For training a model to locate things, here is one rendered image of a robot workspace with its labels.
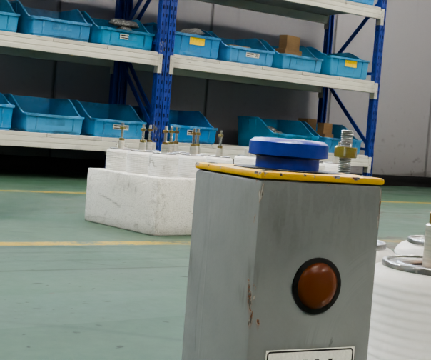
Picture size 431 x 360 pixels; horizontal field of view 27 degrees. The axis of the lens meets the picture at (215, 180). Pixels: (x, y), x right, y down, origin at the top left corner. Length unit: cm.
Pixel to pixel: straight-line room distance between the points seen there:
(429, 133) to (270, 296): 771
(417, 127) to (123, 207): 536
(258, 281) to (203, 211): 6
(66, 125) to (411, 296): 466
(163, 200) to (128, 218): 16
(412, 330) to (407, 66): 732
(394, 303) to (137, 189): 227
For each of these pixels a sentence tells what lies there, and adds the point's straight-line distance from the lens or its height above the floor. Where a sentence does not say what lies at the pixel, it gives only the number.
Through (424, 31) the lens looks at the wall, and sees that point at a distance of 804.
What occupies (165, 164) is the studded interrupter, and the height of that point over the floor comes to 22.
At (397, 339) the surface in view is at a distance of 58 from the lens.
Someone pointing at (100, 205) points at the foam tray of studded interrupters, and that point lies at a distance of 298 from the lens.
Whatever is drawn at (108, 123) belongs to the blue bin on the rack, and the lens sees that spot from 531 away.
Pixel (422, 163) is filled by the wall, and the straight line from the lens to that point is 806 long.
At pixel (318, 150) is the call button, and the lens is 44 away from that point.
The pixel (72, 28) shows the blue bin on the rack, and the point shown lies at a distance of 518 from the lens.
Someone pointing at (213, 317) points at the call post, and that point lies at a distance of 44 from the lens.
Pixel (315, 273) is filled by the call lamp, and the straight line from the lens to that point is 42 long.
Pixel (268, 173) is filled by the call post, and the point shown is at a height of 31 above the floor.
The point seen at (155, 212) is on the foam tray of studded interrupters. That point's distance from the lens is 274.
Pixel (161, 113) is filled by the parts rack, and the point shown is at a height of 42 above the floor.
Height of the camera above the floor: 33
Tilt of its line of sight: 3 degrees down
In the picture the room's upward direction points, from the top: 4 degrees clockwise
